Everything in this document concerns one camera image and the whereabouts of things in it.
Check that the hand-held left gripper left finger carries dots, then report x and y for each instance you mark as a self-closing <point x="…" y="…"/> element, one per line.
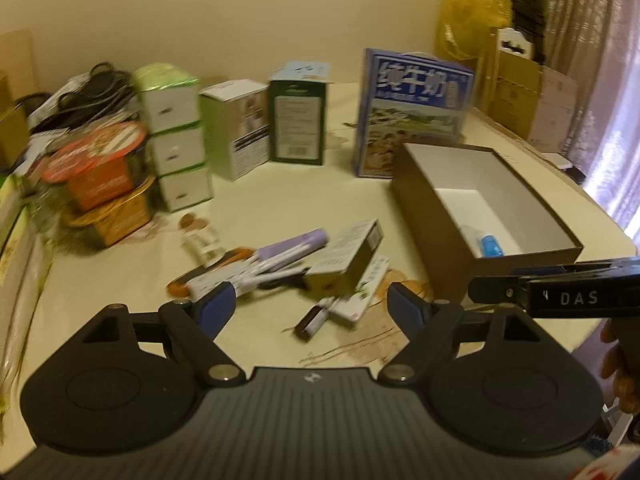
<point x="217" y="306"/>

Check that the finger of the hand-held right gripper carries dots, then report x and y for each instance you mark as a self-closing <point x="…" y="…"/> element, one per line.
<point x="497" y="290"/>
<point x="542" y="271"/>

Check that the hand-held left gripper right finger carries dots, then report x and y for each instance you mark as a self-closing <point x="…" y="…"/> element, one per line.
<point x="405" y="306"/>

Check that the white tube with blue cap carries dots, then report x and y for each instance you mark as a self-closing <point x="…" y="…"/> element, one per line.
<point x="487" y="245"/>

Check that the white pen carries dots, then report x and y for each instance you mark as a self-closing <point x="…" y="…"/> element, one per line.
<point x="255" y="277"/>

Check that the small grey olive box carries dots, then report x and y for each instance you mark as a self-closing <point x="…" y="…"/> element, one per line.
<point x="340" y="255"/>

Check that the dark brown capped tube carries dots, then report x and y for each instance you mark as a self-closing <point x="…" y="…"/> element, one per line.
<point x="311" y="322"/>

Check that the person's right hand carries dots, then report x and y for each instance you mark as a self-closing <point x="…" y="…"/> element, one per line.
<point x="616" y="360"/>

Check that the orange utility knife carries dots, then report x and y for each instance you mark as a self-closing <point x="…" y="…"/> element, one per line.
<point x="230" y="260"/>

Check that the white plastic clip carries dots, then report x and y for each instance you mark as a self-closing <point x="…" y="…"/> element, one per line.
<point x="201" y="245"/>

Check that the purple tube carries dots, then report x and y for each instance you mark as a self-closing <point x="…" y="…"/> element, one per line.
<point x="292" y="246"/>

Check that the green and white box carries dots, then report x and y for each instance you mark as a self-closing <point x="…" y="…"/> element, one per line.
<point x="167" y="102"/>
<point x="177" y="150"/>
<point x="185" y="187"/>

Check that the cream patterned tablecloth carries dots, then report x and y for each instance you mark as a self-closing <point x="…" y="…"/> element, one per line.
<point x="280" y="200"/>

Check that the orange instant noodle bowl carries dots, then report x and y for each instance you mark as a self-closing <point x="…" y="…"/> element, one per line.
<point x="95" y="165"/>
<point x="122" y="222"/>

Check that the tall brown cardboard box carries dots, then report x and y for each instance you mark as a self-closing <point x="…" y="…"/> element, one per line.
<point x="525" y="100"/>

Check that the light green product box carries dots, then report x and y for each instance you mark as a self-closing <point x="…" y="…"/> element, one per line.
<point x="235" y="130"/>

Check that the pink curtain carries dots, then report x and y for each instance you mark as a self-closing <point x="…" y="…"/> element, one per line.
<point x="600" y="85"/>

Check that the white yellow food packet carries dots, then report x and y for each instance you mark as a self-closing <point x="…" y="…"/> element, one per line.
<point x="22" y="300"/>
<point x="12" y="210"/>

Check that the blue milk carton box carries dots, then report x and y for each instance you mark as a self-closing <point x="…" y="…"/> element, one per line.
<point x="415" y="110"/>

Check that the dark green box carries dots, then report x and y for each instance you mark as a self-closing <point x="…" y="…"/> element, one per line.
<point x="297" y="120"/>

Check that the yellow plastic bag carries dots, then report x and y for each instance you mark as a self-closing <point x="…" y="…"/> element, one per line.
<point x="472" y="20"/>

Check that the black rack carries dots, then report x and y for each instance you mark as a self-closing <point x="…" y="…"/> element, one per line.
<point x="525" y="5"/>

